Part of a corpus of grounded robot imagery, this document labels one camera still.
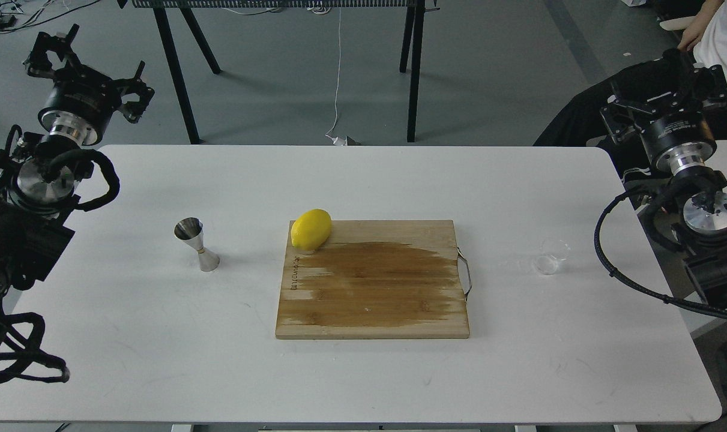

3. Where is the steel jigger measuring cup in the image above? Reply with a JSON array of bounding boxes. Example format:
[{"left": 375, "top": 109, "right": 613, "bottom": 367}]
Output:
[{"left": 173, "top": 218, "right": 220, "bottom": 272}]

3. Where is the wooden cutting board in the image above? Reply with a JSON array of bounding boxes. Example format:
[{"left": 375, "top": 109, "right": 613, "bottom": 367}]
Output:
[{"left": 274, "top": 220, "right": 470, "bottom": 340}]

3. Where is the black metal trestle table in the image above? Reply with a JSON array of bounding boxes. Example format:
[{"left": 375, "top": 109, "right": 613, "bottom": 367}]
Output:
[{"left": 117, "top": 1, "right": 439, "bottom": 145}]

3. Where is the yellow lemon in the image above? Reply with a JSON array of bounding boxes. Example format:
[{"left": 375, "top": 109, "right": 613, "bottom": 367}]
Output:
[{"left": 290, "top": 209, "right": 333, "bottom": 251}]

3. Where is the white hanging cable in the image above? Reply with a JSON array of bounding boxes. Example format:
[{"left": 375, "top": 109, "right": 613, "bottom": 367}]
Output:
[{"left": 325, "top": 7, "right": 361, "bottom": 146}]

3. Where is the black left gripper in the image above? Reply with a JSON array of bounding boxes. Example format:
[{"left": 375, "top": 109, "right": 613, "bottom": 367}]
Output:
[{"left": 23, "top": 24, "right": 155, "bottom": 146}]

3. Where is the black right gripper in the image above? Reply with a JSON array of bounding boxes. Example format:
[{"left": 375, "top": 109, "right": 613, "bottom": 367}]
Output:
[{"left": 600, "top": 49, "right": 727, "bottom": 176}]

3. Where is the clear glass cup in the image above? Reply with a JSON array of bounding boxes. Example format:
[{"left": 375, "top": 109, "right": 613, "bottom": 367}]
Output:
[{"left": 531, "top": 238, "right": 571, "bottom": 276}]

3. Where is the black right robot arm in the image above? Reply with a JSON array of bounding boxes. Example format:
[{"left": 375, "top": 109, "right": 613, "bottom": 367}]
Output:
[{"left": 594, "top": 49, "right": 727, "bottom": 320}]

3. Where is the seated person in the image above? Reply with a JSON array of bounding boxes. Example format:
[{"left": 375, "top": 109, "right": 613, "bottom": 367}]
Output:
[{"left": 534, "top": 1, "right": 727, "bottom": 147}]

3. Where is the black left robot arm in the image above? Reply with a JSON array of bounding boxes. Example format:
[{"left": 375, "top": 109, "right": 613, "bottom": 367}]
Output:
[{"left": 0, "top": 25, "right": 154, "bottom": 385}]

